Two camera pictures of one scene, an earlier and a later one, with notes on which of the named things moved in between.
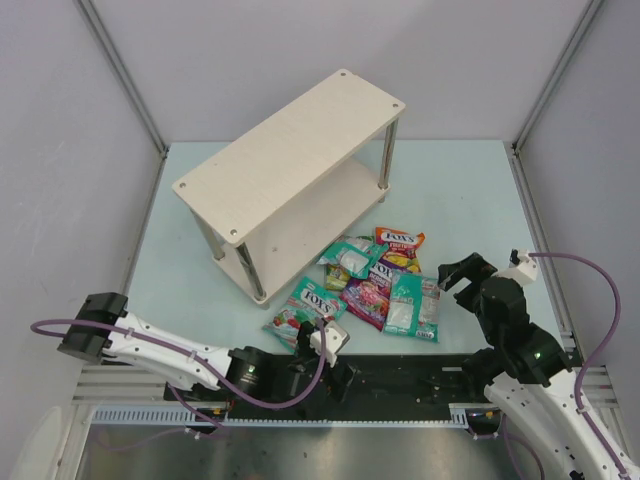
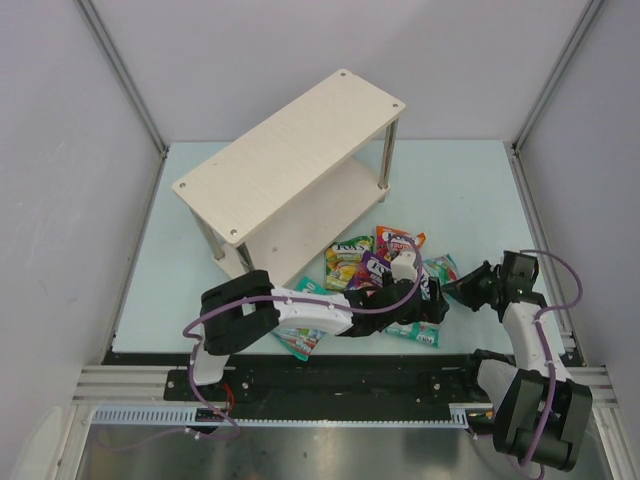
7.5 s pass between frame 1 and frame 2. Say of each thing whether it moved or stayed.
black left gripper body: moved
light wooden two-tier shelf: stayed
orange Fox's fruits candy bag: stayed
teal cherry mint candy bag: moved
